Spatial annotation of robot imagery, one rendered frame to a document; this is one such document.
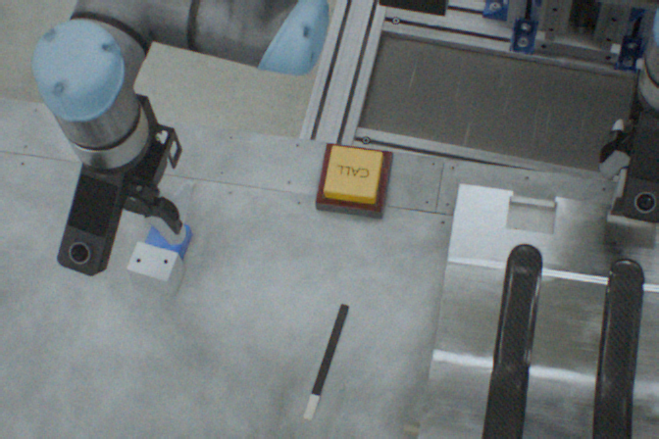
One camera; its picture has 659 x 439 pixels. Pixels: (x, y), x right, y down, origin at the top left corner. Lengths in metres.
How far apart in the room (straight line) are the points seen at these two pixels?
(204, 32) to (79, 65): 0.11
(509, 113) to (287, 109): 0.47
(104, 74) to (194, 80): 1.46
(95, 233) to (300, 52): 0.29
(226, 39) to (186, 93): 1.41
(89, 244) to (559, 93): 1.19
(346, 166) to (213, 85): 1.05
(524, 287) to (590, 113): 0.89
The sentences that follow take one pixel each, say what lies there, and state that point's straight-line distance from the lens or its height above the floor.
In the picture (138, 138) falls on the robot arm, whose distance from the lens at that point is 1.24.
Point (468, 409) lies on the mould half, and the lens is 1.38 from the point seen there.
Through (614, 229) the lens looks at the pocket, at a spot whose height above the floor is 0.86.
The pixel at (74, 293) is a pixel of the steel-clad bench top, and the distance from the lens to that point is 1.58.
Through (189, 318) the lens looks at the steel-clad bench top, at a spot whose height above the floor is 0.80.
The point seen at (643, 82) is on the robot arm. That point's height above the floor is 1.07.
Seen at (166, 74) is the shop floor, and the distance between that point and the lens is 2.60.
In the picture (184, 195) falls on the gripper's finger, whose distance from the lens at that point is 1.41.
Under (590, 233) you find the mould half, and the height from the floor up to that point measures 0.89.
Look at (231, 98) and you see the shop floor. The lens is 2.56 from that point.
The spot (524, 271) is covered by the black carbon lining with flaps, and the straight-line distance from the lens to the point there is 1.46.
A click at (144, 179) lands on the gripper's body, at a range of 1.32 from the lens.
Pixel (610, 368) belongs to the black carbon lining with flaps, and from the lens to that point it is 1.44.
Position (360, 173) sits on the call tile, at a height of 0.84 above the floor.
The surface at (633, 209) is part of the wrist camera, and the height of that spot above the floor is 0.97.
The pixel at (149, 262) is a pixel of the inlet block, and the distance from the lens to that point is 1.52.
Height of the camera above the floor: 2.24
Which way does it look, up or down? 67 degrees down
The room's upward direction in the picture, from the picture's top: 9 degrees counter-clockwise
